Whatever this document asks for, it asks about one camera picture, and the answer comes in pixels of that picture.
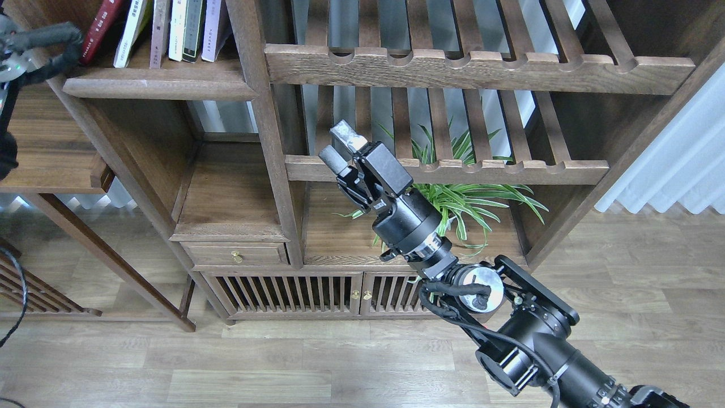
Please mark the lavender upright book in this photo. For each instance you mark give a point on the lavender upright book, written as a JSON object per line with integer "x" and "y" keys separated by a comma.
{"x": 217, "y": 29}

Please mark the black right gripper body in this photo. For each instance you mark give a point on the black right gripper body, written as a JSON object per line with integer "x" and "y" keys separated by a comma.
{"x": 406, "y": 222}

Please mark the yellow-green book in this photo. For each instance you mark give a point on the yellow-green book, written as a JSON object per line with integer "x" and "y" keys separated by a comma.
{"x": 140, "y": 13}

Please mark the white curtain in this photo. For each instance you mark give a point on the white curtain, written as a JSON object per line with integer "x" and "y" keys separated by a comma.
{"x": 684, "y": 164}

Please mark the dark wooden bookshelf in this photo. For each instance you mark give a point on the dark wooden bookshelf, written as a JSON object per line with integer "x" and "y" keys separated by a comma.
{"x": 222, "y": 156}

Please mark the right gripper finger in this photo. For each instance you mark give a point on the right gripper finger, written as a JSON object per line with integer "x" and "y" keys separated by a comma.
{"x": 347, "y": 142}
{"x": 335, "y": 162}

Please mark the red book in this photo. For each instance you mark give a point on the red book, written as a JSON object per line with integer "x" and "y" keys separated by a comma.
{"x": 107, "y": 14}

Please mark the dark green upright book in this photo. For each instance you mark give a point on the dark green upright book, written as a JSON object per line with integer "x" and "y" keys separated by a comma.
{"x": 193, "y": 30}

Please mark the maroon book white characters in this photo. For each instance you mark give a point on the maroon book white characters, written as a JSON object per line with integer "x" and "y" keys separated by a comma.
{"x": 160, "y": 32}

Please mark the white upright book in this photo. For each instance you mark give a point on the white upright book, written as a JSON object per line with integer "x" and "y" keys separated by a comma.
{"x": 178, "y": 15}

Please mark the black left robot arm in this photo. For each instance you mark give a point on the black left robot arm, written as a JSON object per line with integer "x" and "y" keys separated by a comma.
{"x": 18, "y": 70}

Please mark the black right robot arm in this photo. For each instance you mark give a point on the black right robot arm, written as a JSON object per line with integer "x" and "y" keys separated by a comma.
{"x": 520, "y": 326}

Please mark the green spider plant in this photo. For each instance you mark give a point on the green spider plant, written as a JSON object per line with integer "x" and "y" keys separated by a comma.
{"x": 454, "y": 201}

